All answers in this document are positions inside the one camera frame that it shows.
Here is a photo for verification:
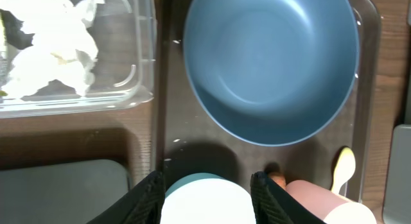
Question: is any pink plastic cup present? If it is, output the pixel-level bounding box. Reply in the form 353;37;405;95
285;180;377;224

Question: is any orange carrot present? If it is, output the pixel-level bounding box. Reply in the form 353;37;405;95
268;172;286;190

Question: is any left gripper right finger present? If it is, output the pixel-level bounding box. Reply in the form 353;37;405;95
250;171;325;224

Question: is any black waste bin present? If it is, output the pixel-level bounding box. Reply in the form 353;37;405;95
1;160;131;224

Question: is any light blue bowl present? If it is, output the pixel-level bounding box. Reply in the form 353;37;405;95
160;173;256;224

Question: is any yellow green snack wrapper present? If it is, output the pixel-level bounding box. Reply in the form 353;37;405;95
0;90;8;97

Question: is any dark brown serving tray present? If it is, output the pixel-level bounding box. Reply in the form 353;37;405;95
150;0;381;202

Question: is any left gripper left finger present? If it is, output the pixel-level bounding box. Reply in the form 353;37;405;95
87;171;166;224

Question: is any clear plastic waste bin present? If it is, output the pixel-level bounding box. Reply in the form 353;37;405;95
1;0;157;118

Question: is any dark blue plate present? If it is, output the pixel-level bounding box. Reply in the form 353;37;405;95
182;0;360;146

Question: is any pale yellow plastic spoon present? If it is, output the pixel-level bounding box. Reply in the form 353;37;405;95
330;147;356;194

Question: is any white tissue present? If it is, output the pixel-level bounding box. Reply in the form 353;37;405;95
1;0;105;99

